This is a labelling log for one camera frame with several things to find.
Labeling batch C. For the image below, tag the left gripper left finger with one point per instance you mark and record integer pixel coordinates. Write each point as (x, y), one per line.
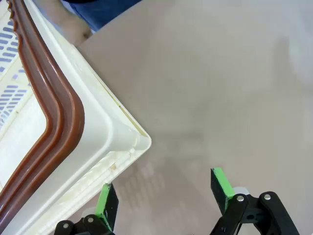
(108, 208)

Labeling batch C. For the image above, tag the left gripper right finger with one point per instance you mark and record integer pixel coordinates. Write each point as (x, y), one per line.
(218, 188)

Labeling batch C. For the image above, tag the cream plastic shopping basket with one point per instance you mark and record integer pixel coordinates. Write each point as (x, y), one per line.
(97, 127)

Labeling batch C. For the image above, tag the person's right hand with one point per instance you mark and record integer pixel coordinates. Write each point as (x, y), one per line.
(74, 27)

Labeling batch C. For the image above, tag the person in black cardigan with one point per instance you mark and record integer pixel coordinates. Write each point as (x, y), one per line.
(102, 12)

